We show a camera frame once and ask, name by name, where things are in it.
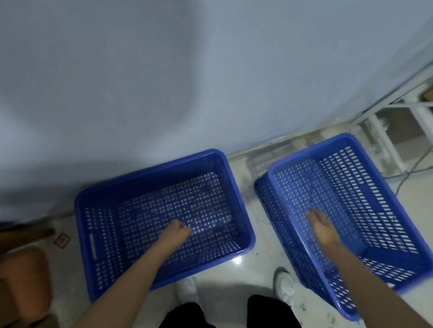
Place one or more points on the person's right hand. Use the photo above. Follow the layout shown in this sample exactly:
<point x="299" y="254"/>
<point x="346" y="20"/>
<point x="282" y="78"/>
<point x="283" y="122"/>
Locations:
<point x="325" y="231"/>

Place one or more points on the person's left hand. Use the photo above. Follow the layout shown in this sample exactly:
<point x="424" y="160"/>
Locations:
<point x="174" y="234"/>

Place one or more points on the person's right fingers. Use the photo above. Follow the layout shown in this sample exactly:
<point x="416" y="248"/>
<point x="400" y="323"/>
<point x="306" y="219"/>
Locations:
<point x="314" y="216"/>

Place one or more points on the person's left fingers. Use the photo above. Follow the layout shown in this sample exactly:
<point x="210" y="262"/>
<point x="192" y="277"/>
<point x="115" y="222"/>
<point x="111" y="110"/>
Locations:
<point x="183" y="229"/>

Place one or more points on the person's left forearm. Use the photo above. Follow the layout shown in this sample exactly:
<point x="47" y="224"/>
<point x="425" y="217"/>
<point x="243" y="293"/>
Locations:
<point x="122" y="291"/>

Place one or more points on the person's right forearm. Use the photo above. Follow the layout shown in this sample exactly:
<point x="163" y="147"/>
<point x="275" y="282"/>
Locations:
<point x="387" y="303"/>

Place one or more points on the blue plastic perforated basket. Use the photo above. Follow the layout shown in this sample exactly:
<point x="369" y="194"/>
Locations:
<point x="148" y="185"/>
<point x="367" y="201"/>

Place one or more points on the person's left white shoe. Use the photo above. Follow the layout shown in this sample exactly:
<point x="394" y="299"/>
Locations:
<point x="188" y="288"/>

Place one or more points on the person's white shoe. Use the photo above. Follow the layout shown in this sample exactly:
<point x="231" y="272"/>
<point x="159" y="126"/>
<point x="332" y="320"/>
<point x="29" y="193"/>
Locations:
<point x="284" y="284"/>
<point x="188" y="288"/>

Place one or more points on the person's right white shoe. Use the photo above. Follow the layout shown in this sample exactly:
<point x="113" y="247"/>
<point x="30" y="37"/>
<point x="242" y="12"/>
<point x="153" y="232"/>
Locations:
<point x="284" y="284"/>

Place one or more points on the orange rounded stool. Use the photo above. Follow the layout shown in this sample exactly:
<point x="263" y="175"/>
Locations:
<point x="28" y="281"/>

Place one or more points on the brown wooden stick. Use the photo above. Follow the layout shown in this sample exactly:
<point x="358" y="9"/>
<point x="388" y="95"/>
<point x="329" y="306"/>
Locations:
<point x="4" y="238"/>

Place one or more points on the white metal shelf frame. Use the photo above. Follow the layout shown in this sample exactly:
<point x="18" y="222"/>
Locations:
<point x="428" y="128"/>

